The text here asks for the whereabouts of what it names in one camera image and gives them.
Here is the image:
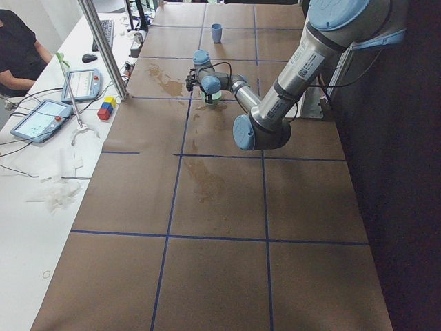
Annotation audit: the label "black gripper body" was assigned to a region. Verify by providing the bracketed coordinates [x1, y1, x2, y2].
[200, 88, 214, 99]

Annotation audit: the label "mint green bowl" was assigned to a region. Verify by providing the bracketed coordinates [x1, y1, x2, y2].
[206, 91, 222, 107]

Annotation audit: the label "blue plastic cup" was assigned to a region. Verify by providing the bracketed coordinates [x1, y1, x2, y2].
[211, 23, 223, 43]

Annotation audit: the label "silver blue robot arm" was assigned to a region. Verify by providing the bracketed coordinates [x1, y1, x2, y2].
[186, 0, 409, 150]

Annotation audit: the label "steel cup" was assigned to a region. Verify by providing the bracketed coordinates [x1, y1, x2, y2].
[133, 32, 144, 44]

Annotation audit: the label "red blue yellow blocks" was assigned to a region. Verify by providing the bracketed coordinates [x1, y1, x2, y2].
[97, 97, 117, 121]

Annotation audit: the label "black keyboard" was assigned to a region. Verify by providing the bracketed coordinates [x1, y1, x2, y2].
[100, 19, 114, 48]

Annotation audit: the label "upper teach pendant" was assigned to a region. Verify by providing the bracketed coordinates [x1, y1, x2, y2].
[67, 68, 101, 102]

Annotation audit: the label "teach pendant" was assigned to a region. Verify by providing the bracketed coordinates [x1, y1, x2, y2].
[67, 68, 101, 102]
[10, 99, 73, 143]

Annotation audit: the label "black computer mouse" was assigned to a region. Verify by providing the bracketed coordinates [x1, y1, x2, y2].
[81, 54, 97, 63]

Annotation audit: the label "reacher grabber stick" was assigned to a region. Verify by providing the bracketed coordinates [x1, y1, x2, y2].
[55, 52, 100, 146]

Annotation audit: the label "lower teach pendant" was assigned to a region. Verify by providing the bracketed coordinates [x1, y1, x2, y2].
[10, 99, 73, 143]

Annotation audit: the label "crumpled white tissues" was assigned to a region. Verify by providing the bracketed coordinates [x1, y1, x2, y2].
[25, 148, 81, 213]

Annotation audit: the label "person in black shirt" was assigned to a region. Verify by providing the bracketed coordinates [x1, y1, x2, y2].
[1, 9, 52, 97]

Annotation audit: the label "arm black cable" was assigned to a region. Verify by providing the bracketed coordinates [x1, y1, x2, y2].
[188, 61, 263, 97]

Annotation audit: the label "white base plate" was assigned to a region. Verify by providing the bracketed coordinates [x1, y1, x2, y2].
[298, 87, 323, 119]

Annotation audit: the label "aluminium frame post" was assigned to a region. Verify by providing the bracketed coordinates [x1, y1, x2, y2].
[78, 0, 129, 101]

